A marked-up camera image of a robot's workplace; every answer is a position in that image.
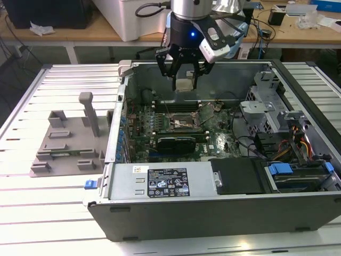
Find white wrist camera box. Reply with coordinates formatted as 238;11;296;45
198;26;231;64

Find silver power supply with label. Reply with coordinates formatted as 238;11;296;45
108;162;218;201

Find black graphics card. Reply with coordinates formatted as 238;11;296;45
157;136;197;155

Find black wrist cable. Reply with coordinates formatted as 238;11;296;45
134;2;173;19

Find silver square CPU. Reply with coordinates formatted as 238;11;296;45
176;78;194;93

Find black cylinder board component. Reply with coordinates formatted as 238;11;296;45
141;89;153;105

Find thin wire locking lever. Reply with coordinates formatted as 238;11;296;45
163;100;173;119

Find yellow orange wire bundle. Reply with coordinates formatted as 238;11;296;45
277;126;314;161

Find small black speaker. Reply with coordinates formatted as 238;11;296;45
267;9;286;26

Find white printer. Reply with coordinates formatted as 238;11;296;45
93;0;174;42

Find black RAM slot row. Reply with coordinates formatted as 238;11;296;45
154;100;200;113
153;129;208;142

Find clear plastic bags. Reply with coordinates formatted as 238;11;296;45
297;13;325;30

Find metal drive cage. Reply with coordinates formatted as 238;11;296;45
239;70;310;139

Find black drive bay cover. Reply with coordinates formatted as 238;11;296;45
209;157;267;195

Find black plastic connector block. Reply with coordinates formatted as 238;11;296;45
254;132;280;158

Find grey plastic parts rack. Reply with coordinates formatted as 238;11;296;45
29;92;115;178

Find blue cardboard box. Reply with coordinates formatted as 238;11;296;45
310;0;341;13

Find open grey PC case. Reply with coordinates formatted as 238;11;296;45
82;59;341;242

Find CPU socket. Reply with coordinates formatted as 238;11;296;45
167;111;199;131

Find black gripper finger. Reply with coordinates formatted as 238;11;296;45
155;46;182;92
191;60;214;89

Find hard disk in blue carrier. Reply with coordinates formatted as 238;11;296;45
266;161;335;193

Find large black box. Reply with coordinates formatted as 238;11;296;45
5;0;93;29

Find pale grey flat box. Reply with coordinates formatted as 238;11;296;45
285;4;318;17

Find green motherboard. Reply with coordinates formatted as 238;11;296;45
125;102;240;163

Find wooden desk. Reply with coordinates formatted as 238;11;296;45
0;0;341;65

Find crumpled white paper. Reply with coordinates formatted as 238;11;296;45
29;21;56;37

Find green RAM stick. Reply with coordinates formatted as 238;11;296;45
50;150;80;156

